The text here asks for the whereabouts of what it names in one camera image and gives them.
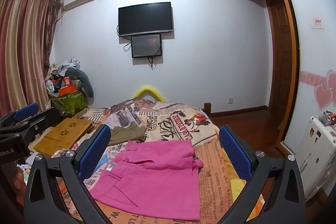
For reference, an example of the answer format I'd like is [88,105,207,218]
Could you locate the small black wall monitor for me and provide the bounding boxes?
[131,34,162,59]

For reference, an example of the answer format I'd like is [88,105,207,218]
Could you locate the striped red curtain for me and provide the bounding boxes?
[0,0,62,119]

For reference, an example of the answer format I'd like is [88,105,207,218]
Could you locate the wooden lap desk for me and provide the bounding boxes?
[34,118,93,156]

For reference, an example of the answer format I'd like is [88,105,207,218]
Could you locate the yellow orange blanket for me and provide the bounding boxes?
[230,178,265,224]

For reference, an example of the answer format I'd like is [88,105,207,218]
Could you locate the yellow bed headboard pad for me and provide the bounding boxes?
[134,85,166,102]

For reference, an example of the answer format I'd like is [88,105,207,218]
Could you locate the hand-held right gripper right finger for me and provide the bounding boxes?
[210,125,306,224]

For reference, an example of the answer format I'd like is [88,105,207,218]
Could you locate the white suitcase with stickers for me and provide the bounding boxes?
[293,115,336,198]

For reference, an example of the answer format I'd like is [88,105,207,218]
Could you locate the olive green pants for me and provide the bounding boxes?
[108,123,147,146]

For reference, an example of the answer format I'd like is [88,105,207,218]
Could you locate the grey plush toy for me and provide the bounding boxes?
[66,68,94,98]

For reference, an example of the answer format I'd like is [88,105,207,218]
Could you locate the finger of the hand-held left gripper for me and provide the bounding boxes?
[16,107,61,136]
[0,103,40,131]

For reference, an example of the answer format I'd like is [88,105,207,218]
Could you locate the wardrobe with frosted sliding door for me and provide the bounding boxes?
[272,0,336,161]

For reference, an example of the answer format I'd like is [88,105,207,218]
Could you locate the pink pants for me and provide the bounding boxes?
[89,140,204,222]

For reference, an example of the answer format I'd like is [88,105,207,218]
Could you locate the orange box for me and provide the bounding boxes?
[58,85,77,96]

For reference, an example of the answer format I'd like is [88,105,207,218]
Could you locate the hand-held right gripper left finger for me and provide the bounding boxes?
[24,125,116,224]

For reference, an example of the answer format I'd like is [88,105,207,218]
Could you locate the pile of crumpled clothes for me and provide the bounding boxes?
[51,57,80,77]

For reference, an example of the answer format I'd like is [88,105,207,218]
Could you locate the green patterned bag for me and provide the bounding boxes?
[50,89,88,115]

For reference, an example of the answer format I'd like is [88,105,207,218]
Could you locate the newspaper print blanket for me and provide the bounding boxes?
[24,99,263,224]

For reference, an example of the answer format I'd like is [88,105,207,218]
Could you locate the black wall television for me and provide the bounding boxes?
[118,2,174,37]

